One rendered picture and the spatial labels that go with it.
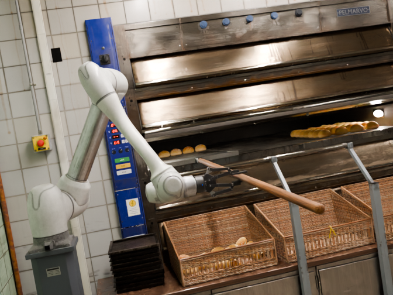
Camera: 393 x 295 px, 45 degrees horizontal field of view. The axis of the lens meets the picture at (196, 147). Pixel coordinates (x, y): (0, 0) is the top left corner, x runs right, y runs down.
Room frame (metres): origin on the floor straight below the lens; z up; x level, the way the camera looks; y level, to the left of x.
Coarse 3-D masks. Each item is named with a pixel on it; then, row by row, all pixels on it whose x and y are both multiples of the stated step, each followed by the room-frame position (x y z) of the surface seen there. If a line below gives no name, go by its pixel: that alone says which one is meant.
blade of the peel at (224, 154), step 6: (198, 156) 3.38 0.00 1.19; (204, 156) 3.07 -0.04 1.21; (210, 156) 3.08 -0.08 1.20; (216, 156) 3.09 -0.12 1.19; (222, 156) 3.09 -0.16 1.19; (228, 156) 3.10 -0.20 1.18; (168, 162) 3.30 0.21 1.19; (174, 162) 3.04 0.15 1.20; (180, 162) 3.05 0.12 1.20; (186, 162) 3.05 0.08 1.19; (192, 162) 3.06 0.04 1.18
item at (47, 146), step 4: (32, 136) 2.82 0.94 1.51; (36, 136) 2.82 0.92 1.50; (40, 136) 2.83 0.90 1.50; (48, 136) 2.84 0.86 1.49; (32, 140) 2.82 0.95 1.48; (36, 140) 2.82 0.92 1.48; (44, 140) 2.83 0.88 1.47; (48, 140) 2.83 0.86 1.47; (32, 144) 2.82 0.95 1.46; (36, 144) 2.82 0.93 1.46; (44, 144) 2.83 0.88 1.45; (48, 144) 2.83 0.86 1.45; (36, 148) 2.82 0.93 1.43; (40, 148) 2.82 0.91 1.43; (44, 148) 2.83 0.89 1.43; (48, 148) 2.83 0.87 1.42; (36, 152) 2.82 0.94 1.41
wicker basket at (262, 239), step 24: (192, 216) 3.00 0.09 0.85; (216, 216) 3.03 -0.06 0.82; (240, 216) 3.05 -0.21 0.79; (168, 240) 2.82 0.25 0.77; (192, 240) 2.96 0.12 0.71; (216, 240) 2.98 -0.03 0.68; (264, 240) 2.61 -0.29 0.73; (192, 264) 2.53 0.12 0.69; (216, 264) 2.55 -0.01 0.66; (264, 264) 2.61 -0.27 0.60
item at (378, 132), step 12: (360, 132) 3.31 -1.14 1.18; (372, 132) 3.27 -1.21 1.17; (384, 132) 3.28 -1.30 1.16; (300, 144) 3.18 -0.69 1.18; (312, 144) 3.19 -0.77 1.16; (324, 144) 3.21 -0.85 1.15; (240, 156) 3.10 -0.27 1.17; (252, 156) 3.12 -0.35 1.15; (180, 168) 3.03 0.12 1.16; (192, 168) 3.05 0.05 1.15
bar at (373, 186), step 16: (336, 144) 2.83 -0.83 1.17; (352, 144) 2.83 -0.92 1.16; (256, 160) 2.73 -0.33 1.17; (272, 160) 2.74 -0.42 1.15; (368, 176) 2.67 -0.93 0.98; (384, 240) 2.61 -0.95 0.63; (304, 256) 2.53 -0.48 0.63; (384, 256) 2.61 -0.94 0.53; (304, 272) 2.53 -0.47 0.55; (384, 272) 2.61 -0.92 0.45; (304, 288) 2.53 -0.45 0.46; (384, 288) 2.63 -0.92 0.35
